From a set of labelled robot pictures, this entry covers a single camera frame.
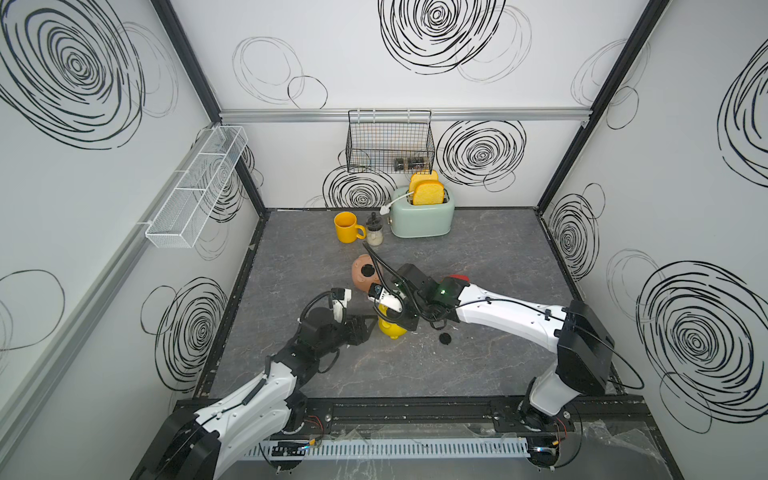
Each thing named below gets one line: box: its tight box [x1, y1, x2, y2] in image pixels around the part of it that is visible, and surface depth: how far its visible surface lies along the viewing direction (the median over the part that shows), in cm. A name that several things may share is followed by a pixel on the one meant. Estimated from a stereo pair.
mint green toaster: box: [387, 188, 455, 238], surface depth 104 cm
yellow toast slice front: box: [413, 180, 445, 206], surface depth 101 cm
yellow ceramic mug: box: [334, 211, 367, 244], surface depth 108 cm
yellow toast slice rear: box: [409, 169, 439, 192], surface depth 103 cm
